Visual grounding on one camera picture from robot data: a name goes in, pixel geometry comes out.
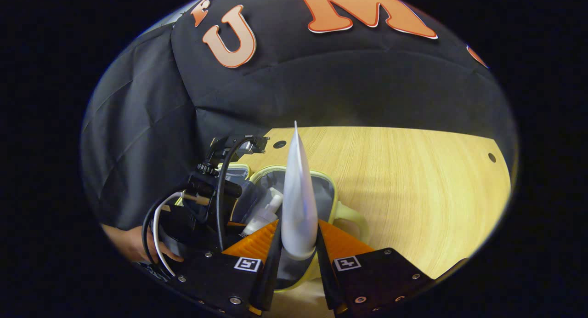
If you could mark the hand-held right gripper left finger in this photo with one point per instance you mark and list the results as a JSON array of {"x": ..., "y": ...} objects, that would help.
[{"x": 271, "y": 272}]

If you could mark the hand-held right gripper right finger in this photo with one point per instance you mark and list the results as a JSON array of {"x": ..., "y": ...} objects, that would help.
[{"x": 324, "y": 272}]

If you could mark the white pump bottle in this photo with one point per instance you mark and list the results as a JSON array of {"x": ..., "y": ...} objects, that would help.
[{"x": 264, "y": 214}]

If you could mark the white squeeze tube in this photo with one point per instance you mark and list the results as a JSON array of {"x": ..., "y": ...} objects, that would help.
[{"x": 298, "y": 207}]

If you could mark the pale yellow small suitcase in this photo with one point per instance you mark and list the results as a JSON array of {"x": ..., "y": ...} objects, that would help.
[{"x": 321, "y": 194}]

